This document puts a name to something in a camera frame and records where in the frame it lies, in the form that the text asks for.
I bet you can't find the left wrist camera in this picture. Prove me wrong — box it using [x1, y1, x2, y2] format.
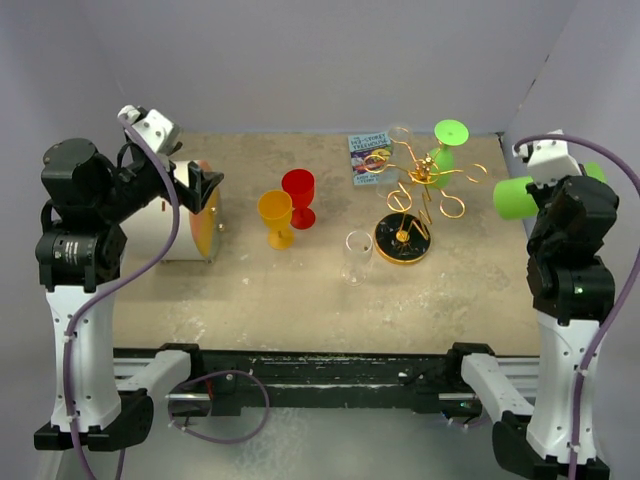
[118, 105, 182, 156]

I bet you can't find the white cylinder with orange lid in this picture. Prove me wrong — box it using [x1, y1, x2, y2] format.
[122, 158, 226, 264]

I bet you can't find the orange plastic goblet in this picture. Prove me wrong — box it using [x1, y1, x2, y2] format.
[257, 190, 294, 250]

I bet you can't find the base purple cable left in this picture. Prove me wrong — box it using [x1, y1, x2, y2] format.
[167, 369, 273, 445]

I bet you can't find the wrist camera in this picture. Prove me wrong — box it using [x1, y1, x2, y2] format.
[118, 105, 182, 156]
[512, 140, 582, 188]

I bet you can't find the red plastic goblet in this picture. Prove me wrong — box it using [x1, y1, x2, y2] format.
[281, 168, 316, 230]

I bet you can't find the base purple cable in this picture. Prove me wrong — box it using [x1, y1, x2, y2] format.
[447, 412, 494, 431]
[167, 369, 273, 445]

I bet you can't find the gold wine glass rack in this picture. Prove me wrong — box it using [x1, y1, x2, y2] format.
[373, 144, 488, 266]

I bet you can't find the treehouse paperback book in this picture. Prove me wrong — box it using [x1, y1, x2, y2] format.
[347, 132, 392, 186]

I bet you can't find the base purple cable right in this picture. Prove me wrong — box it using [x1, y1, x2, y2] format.
[447, 412, 494, 431]

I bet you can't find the clear wine glass standing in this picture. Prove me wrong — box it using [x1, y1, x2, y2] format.
[340, 230, 373, 286]

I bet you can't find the green goblet front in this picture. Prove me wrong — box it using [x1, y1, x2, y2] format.
[429, 119, 469, 188]

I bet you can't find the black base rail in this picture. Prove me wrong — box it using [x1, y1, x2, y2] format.
[165, 342, 493, 416]

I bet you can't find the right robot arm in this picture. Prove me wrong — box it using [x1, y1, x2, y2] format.
[444, 176, 619, 479]

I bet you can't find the green goblet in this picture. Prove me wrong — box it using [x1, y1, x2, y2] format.
[429, 119, 469, 188]
[493, 163, 619, 220]

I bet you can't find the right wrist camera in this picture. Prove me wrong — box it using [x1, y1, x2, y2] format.
[512, 140, 582, 188]

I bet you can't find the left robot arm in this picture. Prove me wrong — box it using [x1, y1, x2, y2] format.
[34, 138, 224, 452]

